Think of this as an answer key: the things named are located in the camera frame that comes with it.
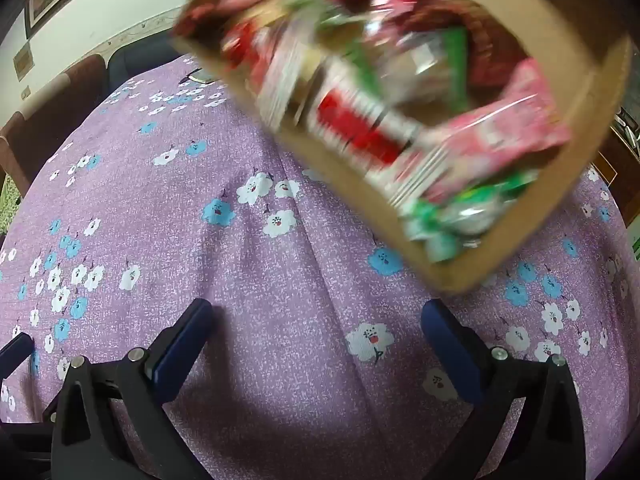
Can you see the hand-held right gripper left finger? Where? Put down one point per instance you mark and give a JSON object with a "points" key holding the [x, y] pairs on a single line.
{"points": [[182, 345]]}

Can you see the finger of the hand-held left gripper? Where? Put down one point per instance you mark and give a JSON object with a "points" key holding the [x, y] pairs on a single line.
{"points": [[15, 349]]}

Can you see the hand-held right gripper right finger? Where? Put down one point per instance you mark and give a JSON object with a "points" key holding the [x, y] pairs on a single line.
{"points": [[447, 350]]}

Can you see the pile of mixed snack packets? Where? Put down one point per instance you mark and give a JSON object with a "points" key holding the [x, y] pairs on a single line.
{"points": [[380, 110]]}

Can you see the shallow cardboard box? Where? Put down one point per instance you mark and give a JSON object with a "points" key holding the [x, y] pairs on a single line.
{"points": [[575, 125]]}

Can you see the purple floral tablecloth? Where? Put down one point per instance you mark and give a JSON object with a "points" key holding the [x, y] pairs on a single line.
{"points": [[225, 270]]}

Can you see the green patterned cloth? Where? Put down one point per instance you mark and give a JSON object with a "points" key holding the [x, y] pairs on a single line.
{"points": [[7, 207]]}

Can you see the brown upholstered chair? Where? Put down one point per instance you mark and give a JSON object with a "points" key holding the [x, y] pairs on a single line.
{"points": [[55, 105]]}

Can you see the black sofa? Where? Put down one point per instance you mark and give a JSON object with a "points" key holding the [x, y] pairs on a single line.
{"points": [[145, 57]]}

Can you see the beige wall switch plate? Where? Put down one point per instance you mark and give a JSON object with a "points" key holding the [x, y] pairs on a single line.
{"points": [[25, 93], [21, 62]]}

